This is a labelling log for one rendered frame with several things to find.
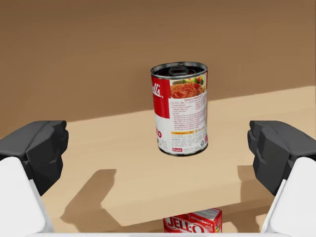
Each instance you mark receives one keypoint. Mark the red and white can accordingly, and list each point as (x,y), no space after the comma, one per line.
(181,111)

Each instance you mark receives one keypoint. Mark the red carton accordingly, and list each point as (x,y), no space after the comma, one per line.
(192,222)

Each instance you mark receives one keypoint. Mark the pale wooden shelf unit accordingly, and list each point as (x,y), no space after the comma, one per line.
(74,49)

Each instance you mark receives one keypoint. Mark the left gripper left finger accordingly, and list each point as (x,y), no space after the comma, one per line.
(37,153)

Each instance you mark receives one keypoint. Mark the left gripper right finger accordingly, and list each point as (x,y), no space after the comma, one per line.
(279,153)

